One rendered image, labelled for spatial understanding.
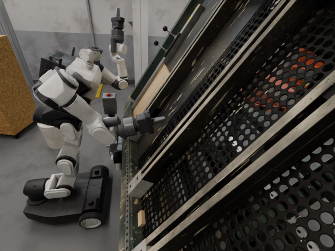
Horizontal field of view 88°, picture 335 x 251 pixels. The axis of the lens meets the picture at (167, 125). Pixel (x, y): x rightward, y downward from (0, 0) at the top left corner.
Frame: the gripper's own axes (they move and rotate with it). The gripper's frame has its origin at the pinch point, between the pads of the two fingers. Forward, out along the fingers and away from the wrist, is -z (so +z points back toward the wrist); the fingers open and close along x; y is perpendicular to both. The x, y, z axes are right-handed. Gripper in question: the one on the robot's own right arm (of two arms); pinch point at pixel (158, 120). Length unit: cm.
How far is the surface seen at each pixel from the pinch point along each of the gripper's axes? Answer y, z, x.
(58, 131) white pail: 132, 125, -74
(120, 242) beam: -31, 28, -37
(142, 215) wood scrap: -24.8, 16.3, -31.0
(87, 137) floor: 151, 104, -106
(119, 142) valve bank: 47, 34, -45
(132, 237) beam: -32.7, 20.6, -30.9
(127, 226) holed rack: -27.5, 22.9, -31.8
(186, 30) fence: 72, -35, 23
